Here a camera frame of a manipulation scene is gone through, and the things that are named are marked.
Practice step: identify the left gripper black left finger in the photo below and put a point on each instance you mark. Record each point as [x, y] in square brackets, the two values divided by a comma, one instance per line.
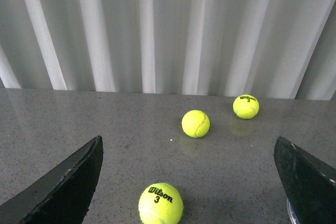
[64, 194]

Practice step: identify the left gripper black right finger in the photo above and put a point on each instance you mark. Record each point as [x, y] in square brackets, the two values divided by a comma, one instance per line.
[309, 183]

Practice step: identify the tennis ball with Wilson 3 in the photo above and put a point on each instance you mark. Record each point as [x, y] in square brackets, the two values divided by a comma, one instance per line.
[160, 203]

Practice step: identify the far Wilson 3 tennis ball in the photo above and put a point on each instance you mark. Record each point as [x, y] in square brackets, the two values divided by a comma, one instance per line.
[246, 106]

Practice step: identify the plain yellow tennis ball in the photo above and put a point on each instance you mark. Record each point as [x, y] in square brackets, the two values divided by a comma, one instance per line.
[195, 123]

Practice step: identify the white pleated curtain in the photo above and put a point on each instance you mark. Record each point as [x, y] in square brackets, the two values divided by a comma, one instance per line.
[267, 48]

